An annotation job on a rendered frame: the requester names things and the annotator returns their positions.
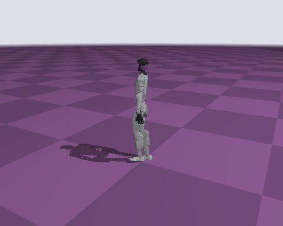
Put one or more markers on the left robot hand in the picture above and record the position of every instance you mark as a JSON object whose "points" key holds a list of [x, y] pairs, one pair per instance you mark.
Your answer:
{"points": [[140, 118]]}

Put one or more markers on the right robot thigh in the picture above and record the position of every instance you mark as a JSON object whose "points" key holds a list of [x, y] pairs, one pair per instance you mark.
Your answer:
{"points": [[142, 130]]}

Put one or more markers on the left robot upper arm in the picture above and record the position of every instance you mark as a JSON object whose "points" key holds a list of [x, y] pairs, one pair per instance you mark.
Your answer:
{"points": [[140, 81]]}

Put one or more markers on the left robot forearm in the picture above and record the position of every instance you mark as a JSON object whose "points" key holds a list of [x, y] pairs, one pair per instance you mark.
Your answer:
{"points": [[138, 103]]}

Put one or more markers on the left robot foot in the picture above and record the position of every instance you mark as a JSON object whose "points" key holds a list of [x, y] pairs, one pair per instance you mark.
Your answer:
{"points": [[136, 158]]}

